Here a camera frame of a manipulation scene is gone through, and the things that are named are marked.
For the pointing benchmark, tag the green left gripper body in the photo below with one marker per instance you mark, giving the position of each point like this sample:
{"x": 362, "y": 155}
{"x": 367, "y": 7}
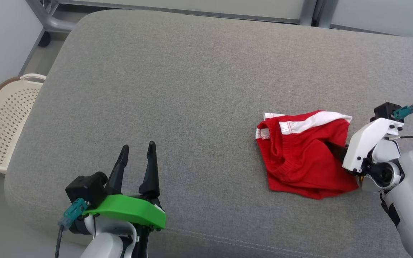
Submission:
{"x": 131, "y": 209}

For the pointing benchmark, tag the red shorts with white stripe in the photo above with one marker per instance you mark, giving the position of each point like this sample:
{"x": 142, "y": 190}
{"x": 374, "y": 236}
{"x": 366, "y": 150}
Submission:
{"x": 299, "y": 165}

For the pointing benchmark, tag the grey partition foot with caster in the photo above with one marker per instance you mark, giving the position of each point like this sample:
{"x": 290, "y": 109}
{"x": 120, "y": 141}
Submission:
{"x": 48, "y": 19}

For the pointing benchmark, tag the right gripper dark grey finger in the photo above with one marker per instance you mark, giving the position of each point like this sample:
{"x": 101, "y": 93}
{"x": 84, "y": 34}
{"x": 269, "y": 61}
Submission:
{"x": 340, "y": 157}
{"x": 337, "y": 147}

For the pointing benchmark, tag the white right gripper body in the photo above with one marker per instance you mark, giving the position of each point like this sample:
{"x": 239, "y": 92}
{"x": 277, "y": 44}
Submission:
{"x": 366, "y": 139}

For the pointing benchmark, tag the grey partition post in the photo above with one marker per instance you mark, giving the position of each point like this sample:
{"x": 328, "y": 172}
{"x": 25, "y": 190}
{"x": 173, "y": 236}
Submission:
{"x": 326, "y": 12}
{"x": 308, "y": 12}

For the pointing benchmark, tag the cream perforated laundry basket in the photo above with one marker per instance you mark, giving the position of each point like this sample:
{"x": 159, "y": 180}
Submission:
{"x": 2, "y": 122}

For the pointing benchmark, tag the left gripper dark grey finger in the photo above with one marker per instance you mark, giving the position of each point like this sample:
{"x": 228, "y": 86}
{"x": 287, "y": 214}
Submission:
{"x": 151, "y": 179}
{"x": 118, "y": 175}

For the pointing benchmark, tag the grey fabric sofa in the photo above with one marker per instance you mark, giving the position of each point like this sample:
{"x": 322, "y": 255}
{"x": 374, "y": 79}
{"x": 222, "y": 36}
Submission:
{"x": 192, "y": 89}

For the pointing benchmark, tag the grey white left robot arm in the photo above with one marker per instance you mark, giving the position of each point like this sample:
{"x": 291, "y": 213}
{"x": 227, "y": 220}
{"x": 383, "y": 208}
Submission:
{"x": 102, "y": 247}

